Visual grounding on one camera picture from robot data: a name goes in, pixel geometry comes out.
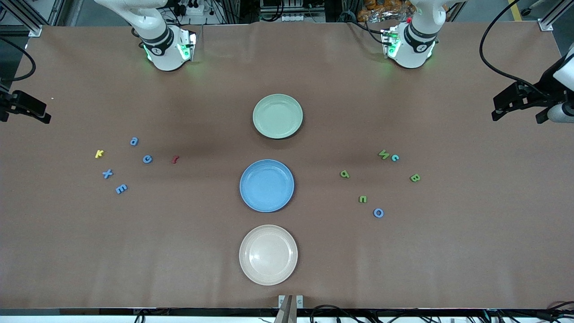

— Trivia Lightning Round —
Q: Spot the grey connector box green light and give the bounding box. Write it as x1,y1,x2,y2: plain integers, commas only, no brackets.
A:
179,29,197,61
381,28,400,58

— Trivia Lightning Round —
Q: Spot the orange plastic bag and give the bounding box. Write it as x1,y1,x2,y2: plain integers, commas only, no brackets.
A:
359,0,415,23

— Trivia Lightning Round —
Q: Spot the white power strip with plugs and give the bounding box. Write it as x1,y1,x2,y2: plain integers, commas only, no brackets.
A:
177,0,204,16

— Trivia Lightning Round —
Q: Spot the pale green plate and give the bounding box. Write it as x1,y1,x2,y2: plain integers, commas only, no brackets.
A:
252,93,304,140

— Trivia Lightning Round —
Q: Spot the blue plate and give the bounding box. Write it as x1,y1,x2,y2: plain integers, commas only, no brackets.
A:
239,159,295,213

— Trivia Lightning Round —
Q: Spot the beige plate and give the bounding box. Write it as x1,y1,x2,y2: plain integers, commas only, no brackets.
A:
239,224,298,286

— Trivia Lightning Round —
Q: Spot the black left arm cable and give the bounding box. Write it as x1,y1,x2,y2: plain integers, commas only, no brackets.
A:
479,0,552,97

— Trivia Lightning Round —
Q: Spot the aluminium frame post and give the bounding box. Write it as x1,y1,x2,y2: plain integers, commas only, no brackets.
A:
0,0,43,37
538,0,574,32

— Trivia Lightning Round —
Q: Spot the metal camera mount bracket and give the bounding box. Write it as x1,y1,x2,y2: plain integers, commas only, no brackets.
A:
274,295,304,323

